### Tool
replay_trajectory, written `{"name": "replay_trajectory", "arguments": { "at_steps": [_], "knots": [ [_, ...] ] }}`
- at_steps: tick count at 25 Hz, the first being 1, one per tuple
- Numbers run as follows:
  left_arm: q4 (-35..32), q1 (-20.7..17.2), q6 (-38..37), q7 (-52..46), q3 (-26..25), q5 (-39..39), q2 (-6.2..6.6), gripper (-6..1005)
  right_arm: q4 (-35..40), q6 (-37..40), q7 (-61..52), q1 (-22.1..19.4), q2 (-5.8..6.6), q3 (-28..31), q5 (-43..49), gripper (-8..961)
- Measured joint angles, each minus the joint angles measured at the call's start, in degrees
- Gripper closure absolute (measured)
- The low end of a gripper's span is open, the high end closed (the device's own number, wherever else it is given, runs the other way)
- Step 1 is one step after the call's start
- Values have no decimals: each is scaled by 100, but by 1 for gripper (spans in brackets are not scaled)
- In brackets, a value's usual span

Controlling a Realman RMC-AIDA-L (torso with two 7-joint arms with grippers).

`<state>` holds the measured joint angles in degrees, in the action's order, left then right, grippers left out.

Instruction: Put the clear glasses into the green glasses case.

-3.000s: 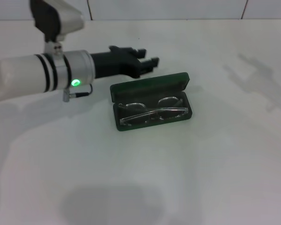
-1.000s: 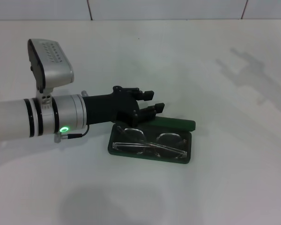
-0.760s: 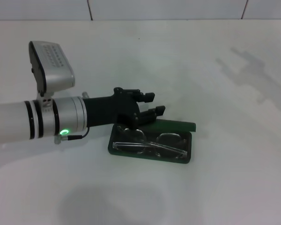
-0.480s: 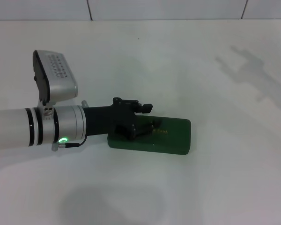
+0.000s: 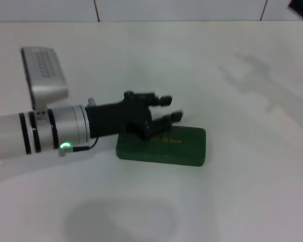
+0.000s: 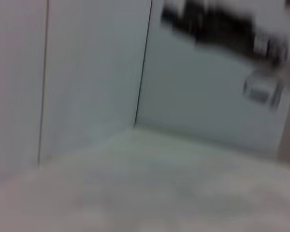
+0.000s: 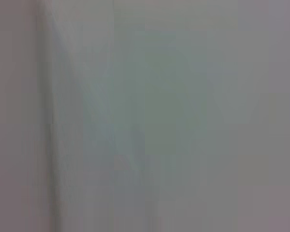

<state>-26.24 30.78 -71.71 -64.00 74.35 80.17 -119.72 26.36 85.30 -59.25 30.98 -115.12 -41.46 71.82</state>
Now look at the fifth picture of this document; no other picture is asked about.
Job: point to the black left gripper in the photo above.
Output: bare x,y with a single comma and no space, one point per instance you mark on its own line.
116,118

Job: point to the green glasses case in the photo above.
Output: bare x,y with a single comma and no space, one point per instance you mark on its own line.
171,151

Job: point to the small silver connector stub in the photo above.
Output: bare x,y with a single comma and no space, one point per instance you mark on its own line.
91,102

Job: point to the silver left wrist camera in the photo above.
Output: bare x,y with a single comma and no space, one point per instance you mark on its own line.
45,75

